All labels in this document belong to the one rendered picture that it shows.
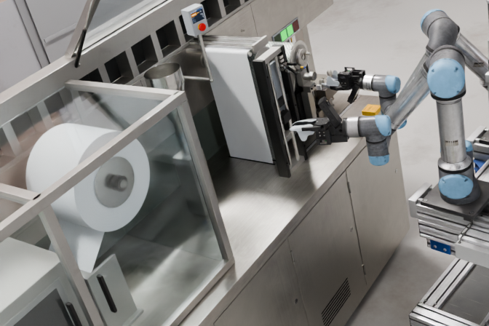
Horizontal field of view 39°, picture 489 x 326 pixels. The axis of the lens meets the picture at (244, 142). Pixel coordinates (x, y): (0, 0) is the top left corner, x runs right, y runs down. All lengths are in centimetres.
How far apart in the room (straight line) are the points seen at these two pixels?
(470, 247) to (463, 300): 58
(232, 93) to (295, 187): 48
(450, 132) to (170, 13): 124
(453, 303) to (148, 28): 177
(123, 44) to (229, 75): 47
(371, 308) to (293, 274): 82
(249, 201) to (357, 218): 62
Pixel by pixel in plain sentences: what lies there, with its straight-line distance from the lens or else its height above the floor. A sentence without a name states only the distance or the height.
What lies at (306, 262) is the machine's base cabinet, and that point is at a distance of 289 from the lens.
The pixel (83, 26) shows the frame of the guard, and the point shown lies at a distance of 247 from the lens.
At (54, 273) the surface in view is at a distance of 195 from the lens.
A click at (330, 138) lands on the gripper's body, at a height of 120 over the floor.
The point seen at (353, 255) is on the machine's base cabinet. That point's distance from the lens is 325.
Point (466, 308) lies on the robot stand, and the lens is 320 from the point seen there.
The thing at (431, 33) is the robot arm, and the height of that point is 134.
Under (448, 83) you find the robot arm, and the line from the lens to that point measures 234.
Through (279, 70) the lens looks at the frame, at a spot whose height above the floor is 135.
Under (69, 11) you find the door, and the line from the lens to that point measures 573.
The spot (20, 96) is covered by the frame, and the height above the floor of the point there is 164.
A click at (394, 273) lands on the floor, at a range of 371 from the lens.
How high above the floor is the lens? 245
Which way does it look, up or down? 29 degrees down
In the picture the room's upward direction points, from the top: 15 degrees counter-clockwise
